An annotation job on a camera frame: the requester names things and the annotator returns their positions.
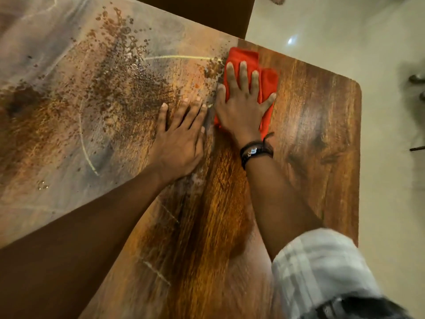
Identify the black metal leg chair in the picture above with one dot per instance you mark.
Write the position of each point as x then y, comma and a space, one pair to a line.
416, 78

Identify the dark brown chair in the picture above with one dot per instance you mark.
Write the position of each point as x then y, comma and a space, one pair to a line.
199, 13

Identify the person's right forearm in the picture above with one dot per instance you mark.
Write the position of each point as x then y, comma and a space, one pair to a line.
279, 202

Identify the person's left forearm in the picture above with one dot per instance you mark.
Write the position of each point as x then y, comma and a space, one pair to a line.
83, 245

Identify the black white plaid shirt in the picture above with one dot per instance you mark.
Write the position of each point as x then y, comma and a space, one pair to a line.
315, 262

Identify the person's right hand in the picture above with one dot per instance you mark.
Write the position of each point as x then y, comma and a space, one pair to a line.
242, 116

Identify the person's left hand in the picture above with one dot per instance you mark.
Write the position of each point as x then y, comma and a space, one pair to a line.
179, 146

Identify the red cleaning cloth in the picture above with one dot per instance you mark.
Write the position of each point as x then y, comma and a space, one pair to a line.
242, 53

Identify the wooden table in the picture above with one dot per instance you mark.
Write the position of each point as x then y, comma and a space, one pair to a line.
315, 129

